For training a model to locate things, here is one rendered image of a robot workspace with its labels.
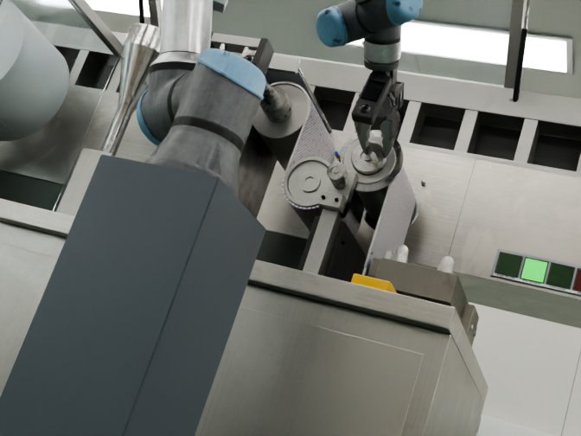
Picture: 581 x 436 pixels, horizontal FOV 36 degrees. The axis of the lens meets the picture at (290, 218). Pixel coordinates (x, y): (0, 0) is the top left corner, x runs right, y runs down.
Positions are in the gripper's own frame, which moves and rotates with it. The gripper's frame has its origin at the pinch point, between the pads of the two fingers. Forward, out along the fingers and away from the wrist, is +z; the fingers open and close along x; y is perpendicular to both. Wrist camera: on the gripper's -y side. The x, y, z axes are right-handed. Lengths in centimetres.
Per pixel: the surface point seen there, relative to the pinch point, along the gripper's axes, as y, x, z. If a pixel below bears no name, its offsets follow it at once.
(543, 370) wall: 188, -24, 195
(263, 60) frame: 5.7, 29.0, -14.6
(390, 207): -0.9, -4.3, 12.2
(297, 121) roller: 8.0, 21.7, 0.0
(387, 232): -2.0, -4.4, 18.0
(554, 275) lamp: 18, -39, 32
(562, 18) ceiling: 234, -3, 38
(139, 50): 21, 72, -6
